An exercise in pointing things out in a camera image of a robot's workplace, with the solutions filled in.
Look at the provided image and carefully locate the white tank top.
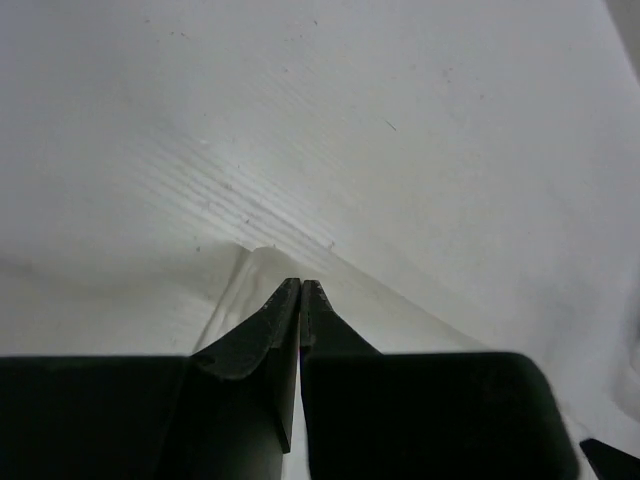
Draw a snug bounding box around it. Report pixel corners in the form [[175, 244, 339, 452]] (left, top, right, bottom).
[[0, 244, 501, 480]]

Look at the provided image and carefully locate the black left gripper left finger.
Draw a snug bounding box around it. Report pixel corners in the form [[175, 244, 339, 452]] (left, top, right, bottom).
[[1, 278, 300, 479]]

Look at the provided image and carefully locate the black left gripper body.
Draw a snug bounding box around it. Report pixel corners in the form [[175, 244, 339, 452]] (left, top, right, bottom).
[[579, 438, 640, 480]]

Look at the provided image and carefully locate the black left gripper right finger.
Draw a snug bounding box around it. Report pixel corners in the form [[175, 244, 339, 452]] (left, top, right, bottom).
[[300, 280, 579, 479]]

